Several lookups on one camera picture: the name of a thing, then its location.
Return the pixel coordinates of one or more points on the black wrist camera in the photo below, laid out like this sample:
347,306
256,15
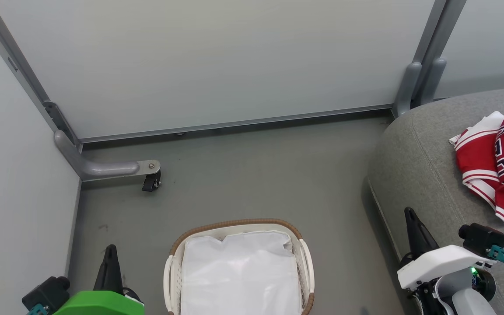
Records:
481,238
46,293

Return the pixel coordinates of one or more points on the grey partition post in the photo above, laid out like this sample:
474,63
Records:
435,74
407,87

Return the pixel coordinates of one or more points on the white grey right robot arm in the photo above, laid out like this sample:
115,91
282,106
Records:
466,304

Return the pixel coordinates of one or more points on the white laundry basket brown rim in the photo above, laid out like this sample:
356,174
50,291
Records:
234,224

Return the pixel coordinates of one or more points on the black caster wheel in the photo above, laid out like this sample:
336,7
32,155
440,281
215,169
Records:
150,183

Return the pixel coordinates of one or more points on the grey fabric sofa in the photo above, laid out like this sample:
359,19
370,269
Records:
422,175

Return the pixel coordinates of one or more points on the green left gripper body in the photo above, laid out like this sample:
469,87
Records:
99,304

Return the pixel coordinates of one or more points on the red and white basketball jersey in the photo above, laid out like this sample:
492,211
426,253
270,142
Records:
479,153

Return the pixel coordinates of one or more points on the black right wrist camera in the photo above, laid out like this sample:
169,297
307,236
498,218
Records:
481,238

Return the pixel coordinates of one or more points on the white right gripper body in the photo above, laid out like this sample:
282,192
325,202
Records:
440,262

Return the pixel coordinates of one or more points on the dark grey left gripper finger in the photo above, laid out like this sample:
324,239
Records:
110,271

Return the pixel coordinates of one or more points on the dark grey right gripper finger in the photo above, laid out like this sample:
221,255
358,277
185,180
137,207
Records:
418,240

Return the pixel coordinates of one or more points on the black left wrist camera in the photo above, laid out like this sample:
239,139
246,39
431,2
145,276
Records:
46,293

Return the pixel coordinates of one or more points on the grey wheeled partition frame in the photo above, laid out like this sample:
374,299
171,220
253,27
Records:
103,168

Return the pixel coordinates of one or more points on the white cloth in basket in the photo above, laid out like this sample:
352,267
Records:
239,275

